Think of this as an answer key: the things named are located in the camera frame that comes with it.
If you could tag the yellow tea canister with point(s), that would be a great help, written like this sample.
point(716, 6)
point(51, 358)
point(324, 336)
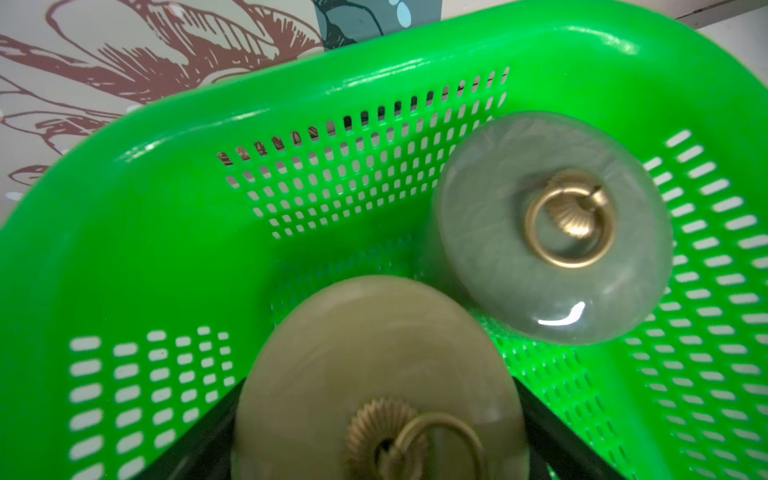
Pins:
point(379, 377)

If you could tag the green tea canister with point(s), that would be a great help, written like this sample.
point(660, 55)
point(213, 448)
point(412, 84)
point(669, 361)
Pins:
point(552, 227)

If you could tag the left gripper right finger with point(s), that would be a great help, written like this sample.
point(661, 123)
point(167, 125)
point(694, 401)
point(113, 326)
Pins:
point(555, 450)

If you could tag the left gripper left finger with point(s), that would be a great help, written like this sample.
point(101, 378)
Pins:
point(203, 452)

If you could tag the green plastic basket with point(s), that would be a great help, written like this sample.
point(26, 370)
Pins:
point(142, 274)

